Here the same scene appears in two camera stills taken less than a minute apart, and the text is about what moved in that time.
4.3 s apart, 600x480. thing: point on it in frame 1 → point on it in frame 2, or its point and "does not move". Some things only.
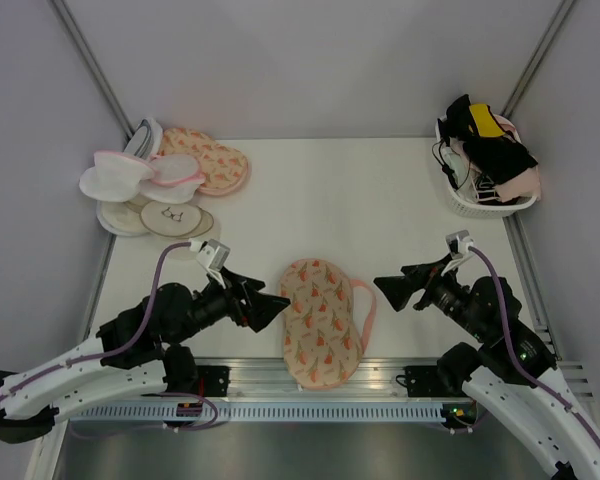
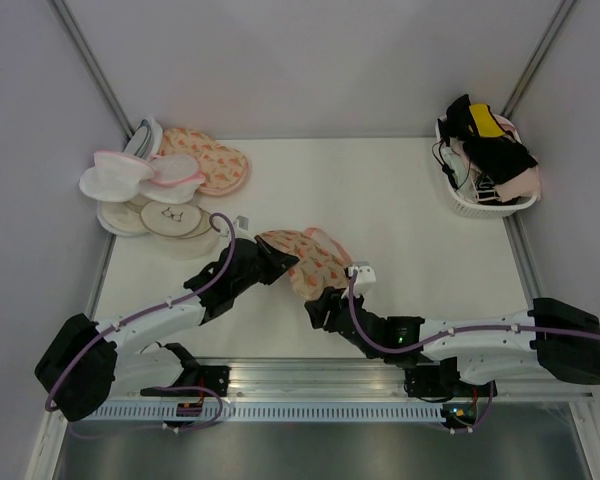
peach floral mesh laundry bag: x=322 y=341 → x=322 y=262
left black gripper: x=263 y=309 → x=278 y=262
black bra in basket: x=495 y=158 does not move
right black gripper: x=396 y=289 → x=331 y=299
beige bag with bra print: x=178 y=219 does not move
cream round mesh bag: x=120 y=218 does not move
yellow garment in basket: x=486 y=124 does not move
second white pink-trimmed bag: x=176 y=178 does not move
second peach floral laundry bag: x=225 y=171 does not move
